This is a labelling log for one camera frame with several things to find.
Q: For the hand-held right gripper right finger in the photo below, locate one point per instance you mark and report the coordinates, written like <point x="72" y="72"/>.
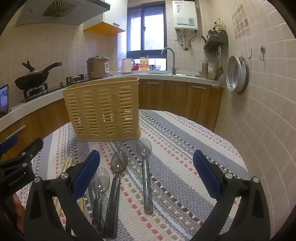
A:
<point x="207" y="176"/>

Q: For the black wok with lid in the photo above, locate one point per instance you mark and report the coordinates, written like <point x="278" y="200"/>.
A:
<point x="30" y="80"/>

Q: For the cream electric kettle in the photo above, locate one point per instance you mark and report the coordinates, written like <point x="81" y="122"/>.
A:
<point x="127" y="66"/>

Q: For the red plastic colander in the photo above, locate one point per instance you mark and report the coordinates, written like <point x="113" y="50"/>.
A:
<point x="136" y="67"/>

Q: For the brown paper packages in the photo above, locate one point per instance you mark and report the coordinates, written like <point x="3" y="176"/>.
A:
<point x="204" y="68"/>

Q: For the water heater pipes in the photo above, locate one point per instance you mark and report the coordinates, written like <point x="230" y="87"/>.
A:
<point x="185" y="40"/>

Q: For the small metal spoon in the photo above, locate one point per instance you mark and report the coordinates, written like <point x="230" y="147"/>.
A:
<point x="100" y="180"/>

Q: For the round metal steamer tray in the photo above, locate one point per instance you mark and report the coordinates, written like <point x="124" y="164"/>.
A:
<point x="235" y="74"/>

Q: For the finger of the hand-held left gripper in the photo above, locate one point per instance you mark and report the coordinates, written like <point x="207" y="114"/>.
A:
<point x="9" y="143"/>
<point x="30" y="149"/>

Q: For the hanging kitchen utensils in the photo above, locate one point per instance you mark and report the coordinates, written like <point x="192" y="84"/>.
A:
<point x="219" y="64"/>

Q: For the white gas water heater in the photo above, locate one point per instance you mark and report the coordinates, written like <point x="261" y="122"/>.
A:
<point x="185" y="14"/>

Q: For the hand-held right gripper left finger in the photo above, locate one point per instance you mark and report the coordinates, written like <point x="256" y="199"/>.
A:
<point x="85" y="171"/>

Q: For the row of condiment bottles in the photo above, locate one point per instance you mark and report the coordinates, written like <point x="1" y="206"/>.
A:
<point x="219" y="26"/>

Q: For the wooden base cabinets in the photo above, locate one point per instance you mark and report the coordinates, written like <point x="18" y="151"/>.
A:
<point x="161" y="95"/>

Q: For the yellow slotted plastic utensil basket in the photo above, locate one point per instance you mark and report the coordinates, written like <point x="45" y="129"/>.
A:
<point x="104" y="109"/>

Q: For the brown rice cooker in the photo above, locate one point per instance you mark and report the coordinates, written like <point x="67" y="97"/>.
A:
<point x="97" y="68"/>

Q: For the black gas stove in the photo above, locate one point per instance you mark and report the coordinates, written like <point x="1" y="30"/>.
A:
<point x="71" y="80"/>

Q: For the metal wall hook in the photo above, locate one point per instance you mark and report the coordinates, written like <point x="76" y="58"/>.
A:
<point x="262" y="49"/>
<point x="249" y="55"/>

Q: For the grey range hood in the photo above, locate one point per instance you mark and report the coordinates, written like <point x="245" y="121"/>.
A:
<point x="57" y="14"/>

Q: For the yellow oil bottle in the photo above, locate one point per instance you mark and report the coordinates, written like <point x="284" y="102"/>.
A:
<point x="144" y="64"/>

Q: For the steel kitchen faucet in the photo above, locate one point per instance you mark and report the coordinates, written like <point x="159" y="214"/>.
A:
<point x="173" y="60"/>

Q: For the white kitchen countertop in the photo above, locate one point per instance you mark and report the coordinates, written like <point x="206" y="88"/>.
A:
<point x="196" y="80"/>

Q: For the person's left hand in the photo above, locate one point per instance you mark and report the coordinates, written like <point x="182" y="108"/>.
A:
<point x="16" y="208"/>

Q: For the dark framed window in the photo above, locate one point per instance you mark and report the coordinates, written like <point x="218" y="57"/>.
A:
<point x="135" y="9"/>

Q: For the white and orange wall cabinet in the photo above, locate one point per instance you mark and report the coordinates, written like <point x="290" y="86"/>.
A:
<point x="115" y="14"/>

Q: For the dark wall spice rack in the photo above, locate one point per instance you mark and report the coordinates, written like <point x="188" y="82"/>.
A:
<point x="216" y="41"/>

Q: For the tablet with lit screen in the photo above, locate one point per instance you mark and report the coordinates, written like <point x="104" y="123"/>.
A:
<point x="4" y="97"/>

